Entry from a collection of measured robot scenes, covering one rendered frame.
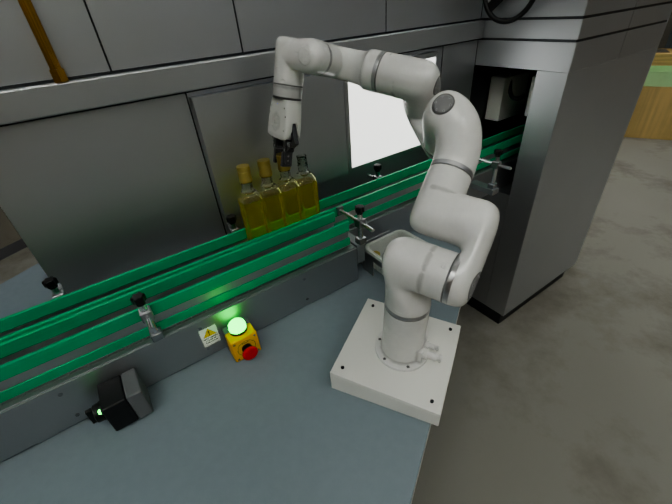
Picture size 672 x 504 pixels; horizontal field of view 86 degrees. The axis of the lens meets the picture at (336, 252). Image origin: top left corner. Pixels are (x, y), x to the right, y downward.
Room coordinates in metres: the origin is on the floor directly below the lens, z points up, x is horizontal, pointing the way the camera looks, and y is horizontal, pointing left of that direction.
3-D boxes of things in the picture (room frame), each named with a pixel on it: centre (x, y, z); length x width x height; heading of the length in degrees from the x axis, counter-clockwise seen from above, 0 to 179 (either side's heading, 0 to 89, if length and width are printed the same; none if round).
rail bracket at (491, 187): (1.28, -0.61, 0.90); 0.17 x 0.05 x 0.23; 32
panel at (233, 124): (1.23, -0.05, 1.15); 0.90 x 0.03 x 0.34; 122
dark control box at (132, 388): (0.50, 0.50, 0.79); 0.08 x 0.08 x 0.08; 32
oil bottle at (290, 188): (0.97, 0.12, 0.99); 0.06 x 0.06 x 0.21; 33
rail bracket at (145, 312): (0.58, 0.42, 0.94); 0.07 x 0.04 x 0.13; 32
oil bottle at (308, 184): (1.00, 0.07, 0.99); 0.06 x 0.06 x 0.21; 31
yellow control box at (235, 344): (0.65, 0.26, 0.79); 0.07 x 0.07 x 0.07; 32
